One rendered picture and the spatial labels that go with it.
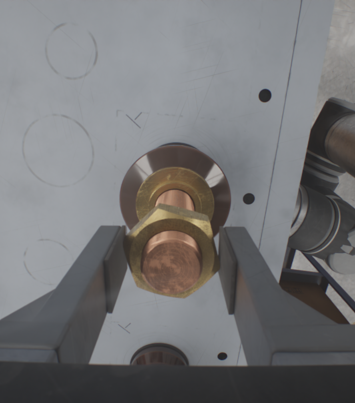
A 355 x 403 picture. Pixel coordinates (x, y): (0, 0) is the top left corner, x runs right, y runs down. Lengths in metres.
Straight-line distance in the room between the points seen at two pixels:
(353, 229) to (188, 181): 0.38
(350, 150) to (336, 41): 1.41
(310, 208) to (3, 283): 0.45
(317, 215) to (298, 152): 0.17
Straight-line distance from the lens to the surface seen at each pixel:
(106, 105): 0.34
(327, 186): 0.69
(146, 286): 0.16
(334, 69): 1.91
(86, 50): 0.35
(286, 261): 1.88
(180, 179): 0.23
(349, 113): 0.66
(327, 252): 0.56
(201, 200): 0.23
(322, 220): 0.51
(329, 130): 0.64
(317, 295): 1.43
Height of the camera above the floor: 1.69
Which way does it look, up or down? 74 degrees down
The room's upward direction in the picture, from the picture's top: 179 degrees counter-clockwise
